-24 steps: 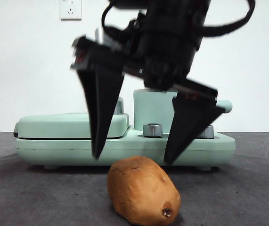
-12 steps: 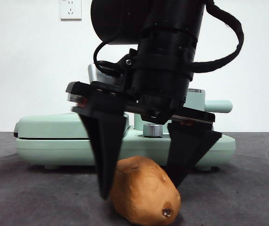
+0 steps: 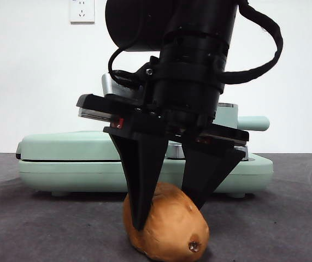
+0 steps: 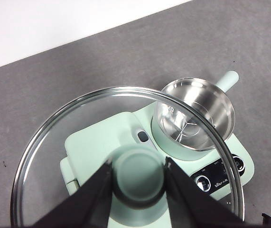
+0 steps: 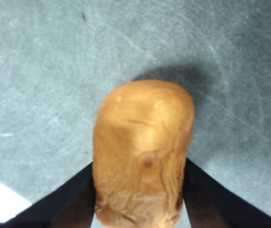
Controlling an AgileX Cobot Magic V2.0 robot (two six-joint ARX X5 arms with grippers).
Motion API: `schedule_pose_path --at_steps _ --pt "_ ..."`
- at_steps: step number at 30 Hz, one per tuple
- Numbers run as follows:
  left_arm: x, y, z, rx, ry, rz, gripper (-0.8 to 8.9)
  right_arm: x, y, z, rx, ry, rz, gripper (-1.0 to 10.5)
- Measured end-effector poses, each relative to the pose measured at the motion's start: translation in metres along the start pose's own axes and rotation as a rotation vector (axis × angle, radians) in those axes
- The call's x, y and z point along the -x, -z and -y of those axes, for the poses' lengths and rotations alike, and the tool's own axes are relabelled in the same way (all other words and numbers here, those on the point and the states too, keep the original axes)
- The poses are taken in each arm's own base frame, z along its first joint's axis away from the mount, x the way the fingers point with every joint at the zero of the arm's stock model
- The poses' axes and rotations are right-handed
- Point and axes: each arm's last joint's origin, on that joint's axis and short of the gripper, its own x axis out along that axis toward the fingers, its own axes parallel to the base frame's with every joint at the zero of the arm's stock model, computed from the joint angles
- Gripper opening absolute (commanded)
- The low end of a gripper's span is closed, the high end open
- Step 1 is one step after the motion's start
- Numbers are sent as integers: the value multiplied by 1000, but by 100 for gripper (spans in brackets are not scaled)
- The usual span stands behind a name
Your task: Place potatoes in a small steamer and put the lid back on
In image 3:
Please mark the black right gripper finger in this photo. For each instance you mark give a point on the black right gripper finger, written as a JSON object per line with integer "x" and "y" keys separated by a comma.
{"x": 205, "y": 172}
{"x": 140, "y": 177}

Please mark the brown potato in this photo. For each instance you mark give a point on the brown potato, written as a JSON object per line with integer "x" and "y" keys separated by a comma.
{"x": 172, "y": 232}

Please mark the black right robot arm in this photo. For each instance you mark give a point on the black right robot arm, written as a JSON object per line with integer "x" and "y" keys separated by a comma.
{"x": 144, "y": 24}

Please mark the mint green steamer pot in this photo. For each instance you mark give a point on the mint green steamer pot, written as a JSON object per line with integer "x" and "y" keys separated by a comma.
{"x": 254, "y": 122}

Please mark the silver control knob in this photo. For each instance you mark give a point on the silver control knob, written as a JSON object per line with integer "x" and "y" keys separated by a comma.
{"x": 175, "y": 151}
{"x": 241, "y": 153}

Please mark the mint green griddle cover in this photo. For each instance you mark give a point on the mint green griddle cover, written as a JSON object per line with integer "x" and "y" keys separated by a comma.
{"x": 63, "y": 144}

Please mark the mint green breakfast machine base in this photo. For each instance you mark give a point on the mint green breakfast machine base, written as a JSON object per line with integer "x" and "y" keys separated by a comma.
{"x": 76, "y": 174}

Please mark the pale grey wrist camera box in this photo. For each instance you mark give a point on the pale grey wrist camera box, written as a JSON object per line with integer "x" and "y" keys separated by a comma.
{"x": 109, "y": 84}

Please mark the white wall socket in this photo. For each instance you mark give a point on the white wall socket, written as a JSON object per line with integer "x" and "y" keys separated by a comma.
{"x": 80, "y": 17}

